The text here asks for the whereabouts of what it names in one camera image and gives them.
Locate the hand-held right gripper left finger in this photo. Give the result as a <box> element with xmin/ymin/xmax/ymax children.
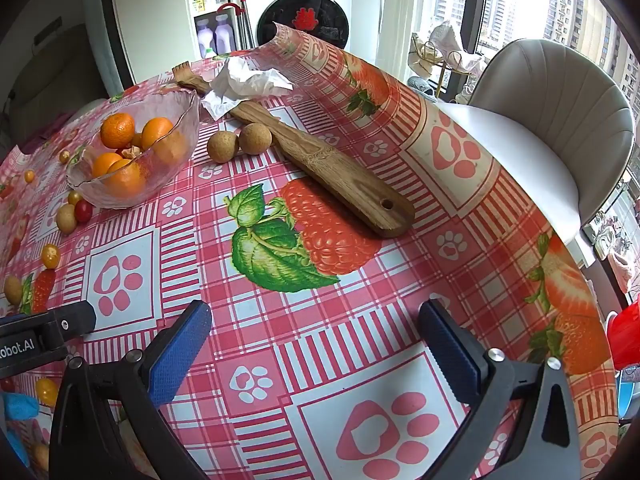
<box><xmin>48</xmin><ymin>300</ymin><xmax>213</xmax><ymax>480</ymax></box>

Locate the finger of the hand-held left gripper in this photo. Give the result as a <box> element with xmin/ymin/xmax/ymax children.
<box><xmin>46</xmin><ymin>301</ymin><xmax>97</xmax><ymax>348</ymax></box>

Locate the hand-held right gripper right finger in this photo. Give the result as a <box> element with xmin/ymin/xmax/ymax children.
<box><xmin>418</xmin><ymin>298</ymin><xmax>584</xmax><ymax>480</ymax></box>

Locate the person's left hand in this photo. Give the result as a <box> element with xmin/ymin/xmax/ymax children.
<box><xmin>0</xmin><ymin>392</ymin><xmax>40</xmax><ymax>467</ymax></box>

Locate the pink checked fruit-print tablecloth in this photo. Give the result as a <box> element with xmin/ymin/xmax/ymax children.
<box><xmin>0</xmin><ymin>24</ymin><xmax>619</xmax><ymax>480</ymax></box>

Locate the orange mandarin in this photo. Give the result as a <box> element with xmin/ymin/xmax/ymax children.
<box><xmin>152</xmin><ymin>132</ymin><xmax>190</xmax><ymax>167</ymax></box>
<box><xmin>105</xmin><ymin>159</ymin><xmax>147</xmax><ymax>199</ymax></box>
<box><xmin>100</xmin><ymin>112</ymin><xmax>137</xmax><ymax>150</ymax></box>
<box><xmin>141</xmin><ymin>117</ymin><xmax>175</xmax><ymax>151</ymax></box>
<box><xmin>91</xmin><ymin>152</ymin><xmax>123</xmax><ymax>178</ymax></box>

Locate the red plastic container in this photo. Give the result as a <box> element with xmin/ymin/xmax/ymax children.
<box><xmin>607</xmin><ymin>295</ymin><xmax>640</xmax><ymax>372</ymax></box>

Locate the long wooden paddle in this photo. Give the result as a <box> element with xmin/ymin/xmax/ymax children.
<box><xmin>172</xmin><ymin>62</ymin><xmax>416</xmax><ymax>239</ymax></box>

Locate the clear glass bowl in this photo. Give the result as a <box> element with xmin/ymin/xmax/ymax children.
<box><xmin>66</xmin><ymin>89</ymin><xmax>200</xmax><ymax>210</ymax></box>

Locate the beige padded chair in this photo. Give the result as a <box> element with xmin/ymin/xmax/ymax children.
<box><xmin>469</xmin><ymin>38</ymin><xmax>637</xmax><ymax>229</ymax></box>

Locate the crumpled white tissue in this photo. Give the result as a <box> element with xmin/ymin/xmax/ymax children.
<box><xmin>200</xmin><ymin>57</ymin><xmax>296</xmax><ymax>121</ymax></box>

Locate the white storage shelf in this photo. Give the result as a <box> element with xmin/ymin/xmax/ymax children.
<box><xmin>186</xmin><ymin>0</ymin><xmax>242</xmax><ymax>63</ymax></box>

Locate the purple detergent bottle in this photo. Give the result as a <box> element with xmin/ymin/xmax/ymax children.
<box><xmin>196</xmin><ymin>17</ymin><xmax>216</xmax><ymax>59</ymax></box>
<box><xmin>214</xmin><ymin>14</ymin><xmax>234</xmax><ymax>55</ymax></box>

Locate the white cloth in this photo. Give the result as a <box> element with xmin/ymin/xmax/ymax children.
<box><xmin>429</xmin><ymin>21</ymin><xmax>485</xmax><ymax>73</ymax></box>

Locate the white curtain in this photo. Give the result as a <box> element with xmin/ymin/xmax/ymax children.
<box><xmin>350</xmin><ymin>0</ymin><xmax>442</xmax><ymax>69</ymax></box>

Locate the gold wire rack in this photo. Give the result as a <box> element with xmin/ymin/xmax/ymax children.
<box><xmin>410</xmin><ymin>33</ymin><xmax>453</xmax><ymax>97</ymax></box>

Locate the red-handled mop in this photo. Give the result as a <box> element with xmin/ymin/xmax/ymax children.
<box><xmin>217</xmin><ymin>0</ymin><xmax>252</xmax><ymax>52</ymax></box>

